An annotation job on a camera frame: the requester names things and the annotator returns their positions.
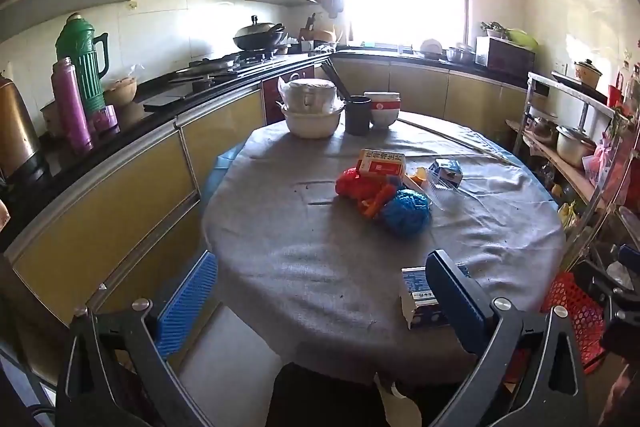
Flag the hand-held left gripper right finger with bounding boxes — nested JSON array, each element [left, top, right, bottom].
[[424, 249, 591, 427]]

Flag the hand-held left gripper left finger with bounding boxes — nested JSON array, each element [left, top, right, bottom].
[[54, 251, 219, 427]]

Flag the white printed cardboard box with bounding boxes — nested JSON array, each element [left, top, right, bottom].
[[400, 263, 471, 330]]

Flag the red plastic basket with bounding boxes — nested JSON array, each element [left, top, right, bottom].
[[540, 271, 608, 375]]

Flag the blue plastic bag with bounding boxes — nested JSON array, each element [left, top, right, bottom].
[[381, 189, 433, 238]]

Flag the clear plastic packaging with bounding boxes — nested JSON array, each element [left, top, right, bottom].
[[405, 167, 481, 212]]

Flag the orange foil wrapper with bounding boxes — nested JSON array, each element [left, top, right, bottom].
[[357, 186, 402, 220]]

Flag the blue and white milk carton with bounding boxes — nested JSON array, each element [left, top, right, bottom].
[[429, 158, 464, 188]]

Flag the orange and white cardboard box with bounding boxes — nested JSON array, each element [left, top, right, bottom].
[[356, 148, 407, 180]]

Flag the red plastic bag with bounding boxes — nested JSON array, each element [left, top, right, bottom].
[[335, 167, 393, 208]]

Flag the person's right forearm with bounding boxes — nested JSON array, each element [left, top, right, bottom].
[[602, 357, 640, 427]]

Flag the pink plastic bag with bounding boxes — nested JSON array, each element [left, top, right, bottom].
[[582, 137, 617, 188]]

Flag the yellow kitchen counter cabinets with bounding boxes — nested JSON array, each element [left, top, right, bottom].
[[0, 49, 531, 388]]

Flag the large steel pot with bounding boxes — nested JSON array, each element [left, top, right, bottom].
[[556, 124, 598, 168]]

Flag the metal storage rack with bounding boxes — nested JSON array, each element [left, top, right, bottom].
[[505, 72, 640, 268]]

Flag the grey tablecloth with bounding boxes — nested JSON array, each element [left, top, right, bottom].
[[200, 109, 568, 388]]

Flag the blue plastic table cover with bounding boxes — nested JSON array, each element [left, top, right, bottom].
[[200, 142, 251, 202]]

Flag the small steel pot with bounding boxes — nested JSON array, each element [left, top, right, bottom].
[[530, 114, 558, 142]]

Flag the cream ceramic pot with lid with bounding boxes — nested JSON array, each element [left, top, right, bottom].
[[574, 58, 603, 90]]

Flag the purple cup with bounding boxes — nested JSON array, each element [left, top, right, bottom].
[[90, 105, 119, 132]]

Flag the black induction cooktop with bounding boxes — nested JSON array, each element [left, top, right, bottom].
[[144, 91, 202, 112]]

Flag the stack of red-white bowls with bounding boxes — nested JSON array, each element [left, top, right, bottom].
[[363, 91, 402, 130]]

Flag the black cup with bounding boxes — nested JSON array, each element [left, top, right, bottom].
[[345, 95, 373, 136]]

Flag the brown bowl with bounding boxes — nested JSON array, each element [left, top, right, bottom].
[[102, 77, 138, 108]]

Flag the purple thermos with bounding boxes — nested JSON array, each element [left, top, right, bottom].
[[51, 57, 95, 154]]

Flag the microwave oven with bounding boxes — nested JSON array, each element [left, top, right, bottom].
[[475, 36, 537, 76]]

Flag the gas stove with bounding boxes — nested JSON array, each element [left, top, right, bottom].
[[170, 48, 283, 90]]

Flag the green plastic basin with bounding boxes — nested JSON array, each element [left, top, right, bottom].
[[507, 28, 540, 50]]

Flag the bronze kettle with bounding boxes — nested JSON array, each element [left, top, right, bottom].
[[0, 74, 43, 180]]

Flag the metal bowls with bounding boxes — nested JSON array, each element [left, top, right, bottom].
[[445, 46, 476, 64]]

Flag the green thermos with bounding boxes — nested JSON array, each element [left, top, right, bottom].
[[55, 13, 110, 115]]

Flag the black wok with lid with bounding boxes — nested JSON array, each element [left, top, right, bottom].
[[232, 14, 288, 52]]

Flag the knife block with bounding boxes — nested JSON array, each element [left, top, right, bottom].
[[300, 14, 318, 52]]

